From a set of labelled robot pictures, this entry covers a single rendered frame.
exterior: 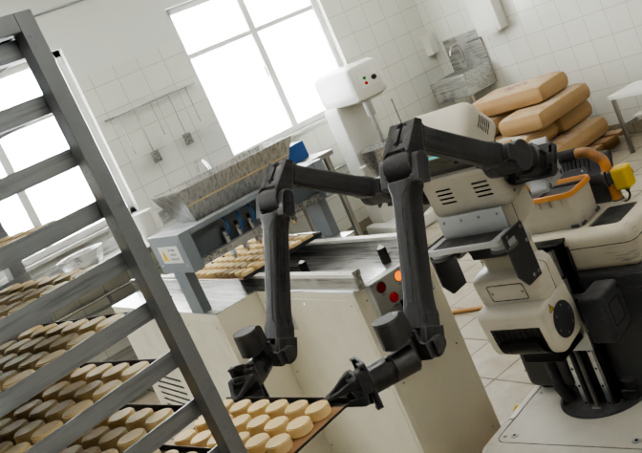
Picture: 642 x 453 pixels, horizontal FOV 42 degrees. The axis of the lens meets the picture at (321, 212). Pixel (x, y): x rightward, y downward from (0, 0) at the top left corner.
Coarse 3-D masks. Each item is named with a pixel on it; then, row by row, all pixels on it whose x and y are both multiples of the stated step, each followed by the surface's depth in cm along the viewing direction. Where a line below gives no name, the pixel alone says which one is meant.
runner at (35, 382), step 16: (144, 304) 136; (128, 320) 133; (144, 320) 135; (96, 336) 129; (112, 336) 131; (80, 352) 127; (96, 352) 129; (48, 368) 123; (64, 368) 125; (16, 384) 120; (32, 384) 121; (48, 384) 123; (0, 400) 118; (16, 400) 120; (0, 416) 118
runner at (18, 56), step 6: (12, 42) 128; (0, 48) 126; (6, 48) 127; (12, 48) 127; (18, 48) 128; (0, 54) 126; (6, 54) 127; (12, 54) 127; (18, 54) 128; (0, 60) 126; (6, 60) 126; (12, 60) 127; (18, 60) 128; (24, 60) 131; (0, 66) 126; (6, 66) 128
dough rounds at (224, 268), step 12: (252, 240) 390; (300, 240) 346; (228, 252) 386; (240, 252) 374; (252, 252) 362; (216, 264) 374; (228, 264) 361; (240, 264) 350; (252, 264) 340; (264, 264) 335; (204, 276) 365; (216, 276) 355; (228, 276) 346; (240, 276) 336
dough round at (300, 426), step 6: (294, 420) 161; (300, 420) 160; (306, 420) 159; (288, 426) 160; (294, 426) 158; (300, 426) 157; (306, 426) 158; (312, 426) 159; (288, 432) 159; (294, 432) 157; (300, 432) 157; (306, 432) 158; (294, 438) 158
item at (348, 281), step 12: (168, 276) 407; (252, 276) 330; (264, 276) 322; (300, 276) 299; (312, 276) 291; (324, 276) 285; (336, 276) 278; (348, 276) 273; (360, 276) 272; (252, 288) 335; (264, 288) 327; (300, 288) 303; (312, 288) 295; (324, 288) 289; (336, 288) 282; (348, 288) 276; (360, 288) 272
